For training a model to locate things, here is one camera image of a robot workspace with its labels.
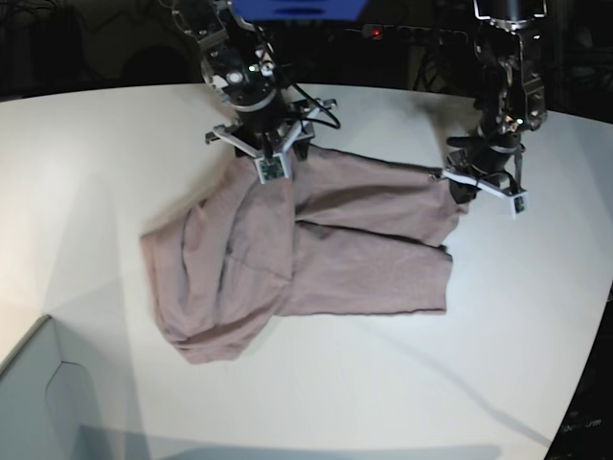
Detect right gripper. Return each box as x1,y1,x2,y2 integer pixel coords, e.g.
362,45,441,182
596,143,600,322
205,93,338,161

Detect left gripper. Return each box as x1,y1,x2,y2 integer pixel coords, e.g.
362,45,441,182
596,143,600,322
432,133,526,205

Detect pink t-shirt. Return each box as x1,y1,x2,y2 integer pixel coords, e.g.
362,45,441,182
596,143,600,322
141,147,466,364

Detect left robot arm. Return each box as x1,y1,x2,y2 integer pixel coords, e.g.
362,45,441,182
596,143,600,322
441,1,548,216

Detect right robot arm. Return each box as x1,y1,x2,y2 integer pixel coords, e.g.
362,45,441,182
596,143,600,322
170,1,341,163

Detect blue plastic bin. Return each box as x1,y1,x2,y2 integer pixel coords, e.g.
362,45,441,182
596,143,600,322
232,0,368,21

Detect black power strip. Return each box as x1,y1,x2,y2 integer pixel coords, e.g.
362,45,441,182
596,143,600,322
357,24,469,45

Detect grey cardboard box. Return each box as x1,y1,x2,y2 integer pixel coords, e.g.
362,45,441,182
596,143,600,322
0,313,154,460

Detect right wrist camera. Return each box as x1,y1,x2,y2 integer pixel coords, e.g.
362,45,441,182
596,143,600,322
254,153,291,184

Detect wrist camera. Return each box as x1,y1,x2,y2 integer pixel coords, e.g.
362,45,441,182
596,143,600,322
509,191,529,219
254,153,291,184

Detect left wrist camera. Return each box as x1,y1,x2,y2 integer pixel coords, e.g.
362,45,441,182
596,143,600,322
509,191,529,219

